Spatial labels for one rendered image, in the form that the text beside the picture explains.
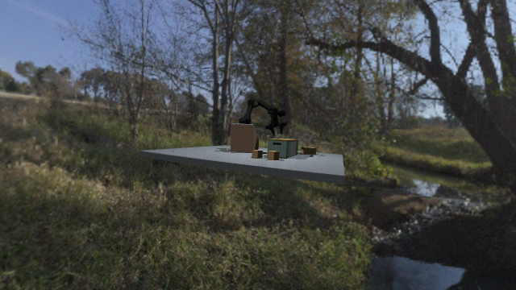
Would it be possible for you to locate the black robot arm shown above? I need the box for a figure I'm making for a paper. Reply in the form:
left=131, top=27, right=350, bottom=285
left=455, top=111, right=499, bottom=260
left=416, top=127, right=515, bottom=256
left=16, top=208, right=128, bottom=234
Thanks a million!
left=239, top=99, right=286, bottom=124

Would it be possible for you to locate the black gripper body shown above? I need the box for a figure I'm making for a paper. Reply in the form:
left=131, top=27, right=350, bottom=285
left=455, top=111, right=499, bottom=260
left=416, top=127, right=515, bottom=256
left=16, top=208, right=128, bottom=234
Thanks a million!
left=265, top=117, right=287, bottom=130

